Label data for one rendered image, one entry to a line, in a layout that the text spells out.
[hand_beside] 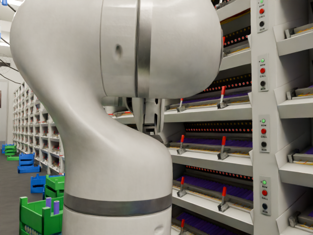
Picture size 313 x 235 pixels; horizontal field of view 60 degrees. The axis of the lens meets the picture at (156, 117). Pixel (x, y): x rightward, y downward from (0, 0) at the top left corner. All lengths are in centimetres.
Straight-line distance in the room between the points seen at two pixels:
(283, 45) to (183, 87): 70
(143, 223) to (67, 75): 16
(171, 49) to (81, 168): 14
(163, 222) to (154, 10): 21
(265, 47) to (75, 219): 84
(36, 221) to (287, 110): 85
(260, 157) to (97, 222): 77
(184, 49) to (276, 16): 75
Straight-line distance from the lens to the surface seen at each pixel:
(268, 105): 95
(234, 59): 108
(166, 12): 28
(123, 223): 27
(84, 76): 28
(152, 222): 28
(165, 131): 147
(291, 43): 95
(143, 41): 27
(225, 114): 108
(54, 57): 28
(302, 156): 95
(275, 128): 94
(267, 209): 99
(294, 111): 92
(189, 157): 124
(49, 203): 109
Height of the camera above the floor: 64
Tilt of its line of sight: 2 degrees up
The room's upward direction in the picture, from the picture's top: straight up
